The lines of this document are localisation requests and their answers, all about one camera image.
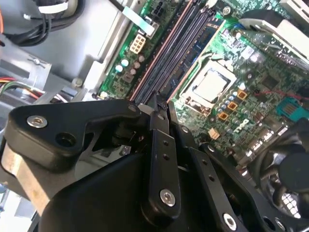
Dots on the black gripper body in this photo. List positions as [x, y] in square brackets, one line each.
[103, 193]

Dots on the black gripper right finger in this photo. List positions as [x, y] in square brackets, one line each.
[217, 181]

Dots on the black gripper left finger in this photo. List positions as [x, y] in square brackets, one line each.
[67, 116]

